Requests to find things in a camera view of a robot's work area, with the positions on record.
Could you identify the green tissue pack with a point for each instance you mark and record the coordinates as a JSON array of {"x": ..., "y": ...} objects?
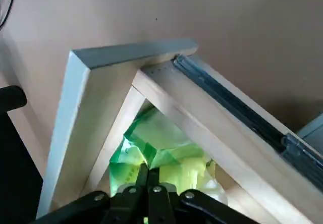
[{"x": 164, "y": 138}]

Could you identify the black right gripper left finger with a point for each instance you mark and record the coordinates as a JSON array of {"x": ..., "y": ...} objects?
[{"x": 121, "y": 203}]

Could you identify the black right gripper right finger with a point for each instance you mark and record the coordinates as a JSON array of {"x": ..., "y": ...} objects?
[{"x": 161, "y": 203}]

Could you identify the wooden drawer with grey front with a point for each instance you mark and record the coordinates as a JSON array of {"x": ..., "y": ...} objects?
[{"x": 202, "y": 123}]

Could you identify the black cylindrical vase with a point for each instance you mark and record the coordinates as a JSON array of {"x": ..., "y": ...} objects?
[{"x": 12, "y": 98}]

